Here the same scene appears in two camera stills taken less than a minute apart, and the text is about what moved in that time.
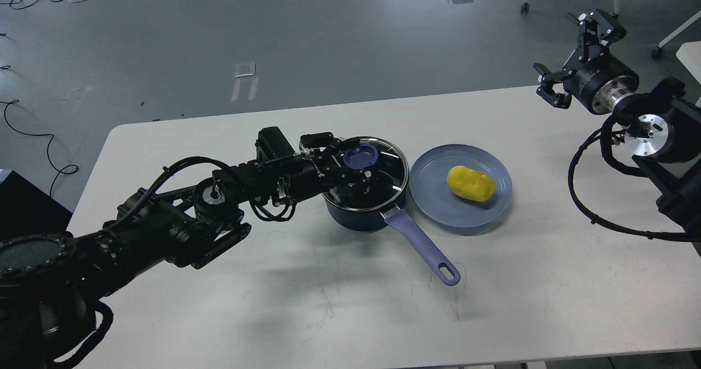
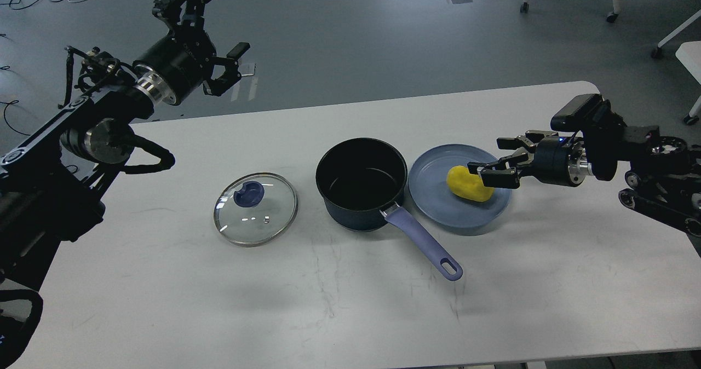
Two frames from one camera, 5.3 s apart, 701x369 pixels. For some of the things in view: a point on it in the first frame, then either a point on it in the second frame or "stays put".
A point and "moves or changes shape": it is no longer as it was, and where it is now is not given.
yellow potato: x=471 y=184 stays put
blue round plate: x=427 y=183 stays put
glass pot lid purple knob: x=362 y=156 moves or changes shape
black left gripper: x=315 y=166 -> x=172 y=66
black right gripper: x=602 y=81 -> x=556 y=160
